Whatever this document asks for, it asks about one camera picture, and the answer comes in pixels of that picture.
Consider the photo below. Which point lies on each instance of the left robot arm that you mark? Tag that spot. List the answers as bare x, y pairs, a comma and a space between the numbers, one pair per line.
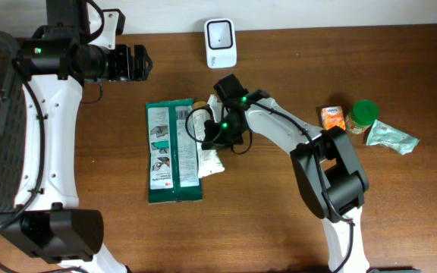
76, 46

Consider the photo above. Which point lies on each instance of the white barcode scanner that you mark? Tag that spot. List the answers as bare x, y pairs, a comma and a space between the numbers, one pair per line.
221, 44

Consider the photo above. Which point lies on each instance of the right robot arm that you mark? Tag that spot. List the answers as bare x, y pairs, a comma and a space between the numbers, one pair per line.
330, 178

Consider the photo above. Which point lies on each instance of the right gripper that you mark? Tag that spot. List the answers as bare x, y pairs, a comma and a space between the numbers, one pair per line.
218, 141

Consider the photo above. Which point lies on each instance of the white cream tube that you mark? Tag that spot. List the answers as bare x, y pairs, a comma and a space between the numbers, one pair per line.
208, 160

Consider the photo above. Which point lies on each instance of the orange tissue pack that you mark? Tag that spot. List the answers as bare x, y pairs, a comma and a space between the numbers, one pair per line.
332, 117

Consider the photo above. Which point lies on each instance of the green wipes packet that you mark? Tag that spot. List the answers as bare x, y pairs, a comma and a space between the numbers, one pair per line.
173, 167

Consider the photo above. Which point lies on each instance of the light green pouch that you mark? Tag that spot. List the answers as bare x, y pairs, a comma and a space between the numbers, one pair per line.
385, 135

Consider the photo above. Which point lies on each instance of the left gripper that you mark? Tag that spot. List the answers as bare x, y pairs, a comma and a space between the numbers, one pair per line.
128, 61

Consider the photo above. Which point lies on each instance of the green lid jar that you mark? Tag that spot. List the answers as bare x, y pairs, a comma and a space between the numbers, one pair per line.
362, 116

